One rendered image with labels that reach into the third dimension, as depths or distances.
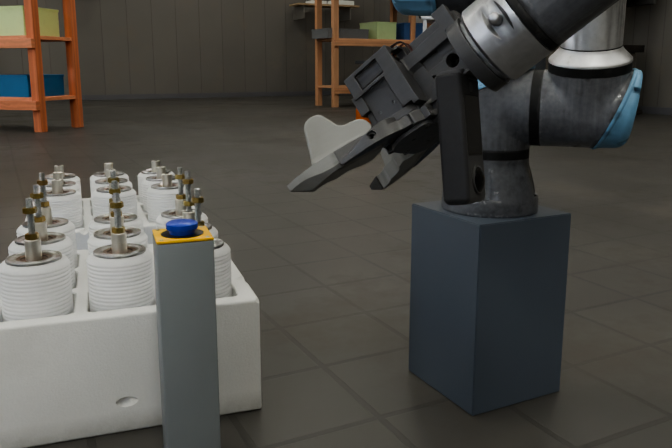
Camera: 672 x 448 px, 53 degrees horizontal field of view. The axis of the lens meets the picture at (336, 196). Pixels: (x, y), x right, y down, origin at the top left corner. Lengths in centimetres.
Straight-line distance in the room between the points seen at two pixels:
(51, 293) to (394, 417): 53
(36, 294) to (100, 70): 1077
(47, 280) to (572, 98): 78
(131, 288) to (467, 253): 50
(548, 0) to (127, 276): 70
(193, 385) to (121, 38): 1101
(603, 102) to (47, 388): 87
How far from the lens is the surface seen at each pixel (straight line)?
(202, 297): 88
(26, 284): 103
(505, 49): 58
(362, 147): 58
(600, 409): 118
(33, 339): 103
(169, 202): 157
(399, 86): 60
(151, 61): 1189
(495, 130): 104
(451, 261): 106
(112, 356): 104
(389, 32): 948
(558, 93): 103
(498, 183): 105
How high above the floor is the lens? 52
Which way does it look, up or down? 11 degrees down
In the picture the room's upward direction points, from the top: straight up
